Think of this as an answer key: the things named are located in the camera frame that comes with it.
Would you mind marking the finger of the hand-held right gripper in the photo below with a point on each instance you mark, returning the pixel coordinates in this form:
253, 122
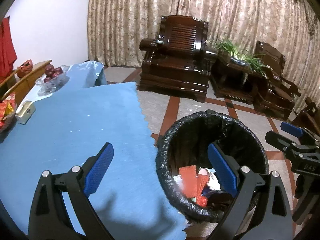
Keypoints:
291, 129
277, 138

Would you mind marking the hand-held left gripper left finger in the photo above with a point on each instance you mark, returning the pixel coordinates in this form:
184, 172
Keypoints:
98, 170

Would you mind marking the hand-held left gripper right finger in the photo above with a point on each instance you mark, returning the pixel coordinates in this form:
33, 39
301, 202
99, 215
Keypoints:
222, 170

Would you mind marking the white tissue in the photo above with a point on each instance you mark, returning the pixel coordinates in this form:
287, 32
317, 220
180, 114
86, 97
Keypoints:
178, 178
213, 181

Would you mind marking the short orange knitted cloth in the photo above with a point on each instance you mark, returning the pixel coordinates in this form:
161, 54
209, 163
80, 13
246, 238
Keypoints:
203, 182

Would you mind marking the long orange knitted cloth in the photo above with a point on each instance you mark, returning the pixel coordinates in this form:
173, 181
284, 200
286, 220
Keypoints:
190, 180

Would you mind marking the red plastic bag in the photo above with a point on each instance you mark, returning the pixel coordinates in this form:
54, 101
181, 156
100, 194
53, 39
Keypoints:
202, 201

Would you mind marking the trash bin with black bag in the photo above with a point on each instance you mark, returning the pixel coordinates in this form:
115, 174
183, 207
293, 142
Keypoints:
195, 135

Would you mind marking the dark wooden chair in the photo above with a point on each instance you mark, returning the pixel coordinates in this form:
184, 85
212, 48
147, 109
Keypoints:
307, 115

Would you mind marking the narrow dark wooden armchair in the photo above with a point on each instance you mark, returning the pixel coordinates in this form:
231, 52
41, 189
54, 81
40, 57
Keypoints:
272, 95

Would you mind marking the large blue tablecloth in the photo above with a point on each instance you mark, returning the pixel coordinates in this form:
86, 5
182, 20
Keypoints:
87, 120

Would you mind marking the dark wooden side table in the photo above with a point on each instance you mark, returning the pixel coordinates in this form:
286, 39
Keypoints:
230, 82

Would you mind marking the green potted plant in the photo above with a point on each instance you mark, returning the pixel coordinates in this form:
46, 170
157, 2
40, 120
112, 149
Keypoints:
247, 57

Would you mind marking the tissue box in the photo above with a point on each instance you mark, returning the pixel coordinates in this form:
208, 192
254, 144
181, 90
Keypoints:
25, 112

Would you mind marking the glass fruit bowl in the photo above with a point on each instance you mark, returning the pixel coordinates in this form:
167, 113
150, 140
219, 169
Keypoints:
53, 85

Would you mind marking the small blue tablecloth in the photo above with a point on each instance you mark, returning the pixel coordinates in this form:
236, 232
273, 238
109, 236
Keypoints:
82, 75

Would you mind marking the glass snack bowl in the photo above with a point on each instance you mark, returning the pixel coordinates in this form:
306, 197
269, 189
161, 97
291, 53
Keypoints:
8, 127

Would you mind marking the pile of red apples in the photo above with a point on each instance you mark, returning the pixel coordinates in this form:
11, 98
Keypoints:
52, 72

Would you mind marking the red snack packets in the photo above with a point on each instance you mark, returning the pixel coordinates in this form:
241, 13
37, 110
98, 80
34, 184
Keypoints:
6, 107

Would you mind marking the wide dark wooden armchair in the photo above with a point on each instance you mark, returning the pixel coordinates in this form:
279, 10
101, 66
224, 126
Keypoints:
177, 67

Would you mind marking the light wooden cabinet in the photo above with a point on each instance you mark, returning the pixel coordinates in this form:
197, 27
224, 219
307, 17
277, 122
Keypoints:
27, 82

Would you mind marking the orange plastic bag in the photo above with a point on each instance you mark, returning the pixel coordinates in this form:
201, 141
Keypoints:
25, 68

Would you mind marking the red cloth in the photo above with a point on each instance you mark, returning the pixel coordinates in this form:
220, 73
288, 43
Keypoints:
6, 47

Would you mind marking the beige patterned curtain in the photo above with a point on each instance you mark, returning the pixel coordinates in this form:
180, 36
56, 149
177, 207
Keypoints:
200, 0

